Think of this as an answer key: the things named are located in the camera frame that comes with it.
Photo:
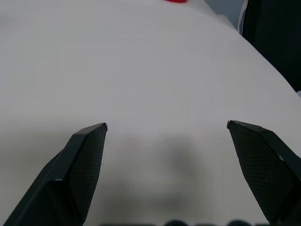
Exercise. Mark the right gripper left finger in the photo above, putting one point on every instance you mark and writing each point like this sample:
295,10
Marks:
70,179

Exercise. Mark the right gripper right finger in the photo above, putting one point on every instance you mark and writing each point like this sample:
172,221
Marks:
265,169

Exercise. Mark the black board with white edge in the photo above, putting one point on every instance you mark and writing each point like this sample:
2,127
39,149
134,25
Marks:
275,33

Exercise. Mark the red tape roll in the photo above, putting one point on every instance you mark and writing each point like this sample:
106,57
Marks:
175,1

